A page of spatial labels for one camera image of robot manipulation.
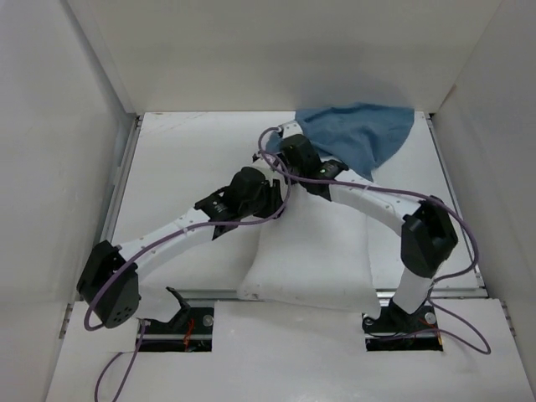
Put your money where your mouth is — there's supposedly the aluminium rail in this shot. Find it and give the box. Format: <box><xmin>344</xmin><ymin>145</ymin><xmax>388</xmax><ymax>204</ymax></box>
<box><xmin>85</xmin><ymin>115</ymin><xmax>487</xmax><ymax>302</ymax></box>

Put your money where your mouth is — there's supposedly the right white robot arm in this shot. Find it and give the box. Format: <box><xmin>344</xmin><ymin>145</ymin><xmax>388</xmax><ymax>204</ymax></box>
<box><xmin>280</xmin><ymin>134</ymin><xmax>458</xmax><ymax>330</ymax></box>

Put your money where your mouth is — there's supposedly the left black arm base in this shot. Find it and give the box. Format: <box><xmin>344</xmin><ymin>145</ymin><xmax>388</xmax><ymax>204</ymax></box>
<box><xmin>137</xmin><ymin>286</ymin><xmax>214</xmax><ymax>353</ymax></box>

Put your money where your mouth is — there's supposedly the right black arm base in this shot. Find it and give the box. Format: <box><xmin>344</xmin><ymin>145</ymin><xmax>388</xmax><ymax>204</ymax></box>
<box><xmin>362</xmin><ymin>301</ymin><xmax>443</xmax><ymax>352</ymax></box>

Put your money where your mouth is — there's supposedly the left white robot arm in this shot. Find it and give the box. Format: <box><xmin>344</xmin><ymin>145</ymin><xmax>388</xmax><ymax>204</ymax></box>
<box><xmin>76</xmin><ymin>167</ymin><xmax>288</xmax><ymax>332</ymax></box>

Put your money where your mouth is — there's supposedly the blue pillowcase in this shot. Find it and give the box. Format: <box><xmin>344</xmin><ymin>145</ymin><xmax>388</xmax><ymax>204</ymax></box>
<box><xmin>263</xmin><ymin>102</ymin><xmax>415</xmax><ymax>183</ymax></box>

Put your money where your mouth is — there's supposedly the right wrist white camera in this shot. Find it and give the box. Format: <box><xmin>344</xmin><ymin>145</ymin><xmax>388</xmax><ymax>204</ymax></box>
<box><xmin>277</xmin><ymin>121</ymin><xmax>303</xmax><ymax>138</ymax></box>

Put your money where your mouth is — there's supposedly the white pillow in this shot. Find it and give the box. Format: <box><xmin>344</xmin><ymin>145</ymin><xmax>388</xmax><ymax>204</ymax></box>
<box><xmin>237</xmin><ymin>185</ymin><xmax>381</xmax><ymax>318</ymax></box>

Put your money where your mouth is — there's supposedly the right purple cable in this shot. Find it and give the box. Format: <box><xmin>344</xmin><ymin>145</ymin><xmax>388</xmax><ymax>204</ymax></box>
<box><xmin>258</xmin><ymin>125</ymin><xmax>492</xmax><ymax>356</ymax></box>

